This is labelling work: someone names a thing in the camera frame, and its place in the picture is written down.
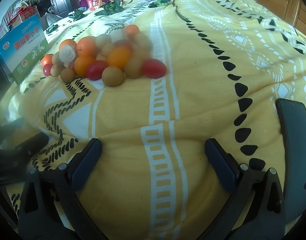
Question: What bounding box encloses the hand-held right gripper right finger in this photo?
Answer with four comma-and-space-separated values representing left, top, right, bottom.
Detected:
205, 138, 287, 240

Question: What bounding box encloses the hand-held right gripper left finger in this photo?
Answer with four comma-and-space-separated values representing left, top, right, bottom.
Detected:
17, 138, 108, 240

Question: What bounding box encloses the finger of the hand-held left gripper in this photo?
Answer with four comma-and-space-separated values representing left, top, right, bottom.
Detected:
18, 132, 50, 154

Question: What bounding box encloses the single brown longan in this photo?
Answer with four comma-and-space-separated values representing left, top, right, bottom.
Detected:
102, 66, 125, 87

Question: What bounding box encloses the yellow patterned blanket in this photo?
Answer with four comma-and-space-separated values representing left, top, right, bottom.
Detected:
0, 0, 306, 240

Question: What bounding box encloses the black box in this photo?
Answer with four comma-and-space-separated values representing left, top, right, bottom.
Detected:
0, 54, 15, 85

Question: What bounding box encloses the orange tangerine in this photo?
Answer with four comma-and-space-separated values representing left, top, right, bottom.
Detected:
59, 39, 77, 53
125, 24, 140, 37
77, 37, 97, 57
42, 54, 54, 67

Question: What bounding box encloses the yellow cherry tomato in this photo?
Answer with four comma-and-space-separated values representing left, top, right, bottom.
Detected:
107, 47, 131, 71
74, 55, 95, 77

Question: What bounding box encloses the peeled white fruit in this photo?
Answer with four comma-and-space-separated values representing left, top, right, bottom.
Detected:
59, 45, 76, 63
110, 30, 125, 43

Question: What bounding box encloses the blue and green cardboard box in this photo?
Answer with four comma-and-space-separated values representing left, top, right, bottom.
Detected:
0, 14, 49, 85

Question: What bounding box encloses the pile of longans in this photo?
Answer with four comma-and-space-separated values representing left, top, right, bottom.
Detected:
50, 32, 153, 83

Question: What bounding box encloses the red gift box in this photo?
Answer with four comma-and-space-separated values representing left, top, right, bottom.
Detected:
7, 5, 39, 29

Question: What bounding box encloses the red snack box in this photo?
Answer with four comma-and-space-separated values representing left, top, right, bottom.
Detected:
86, 0, 104, 11

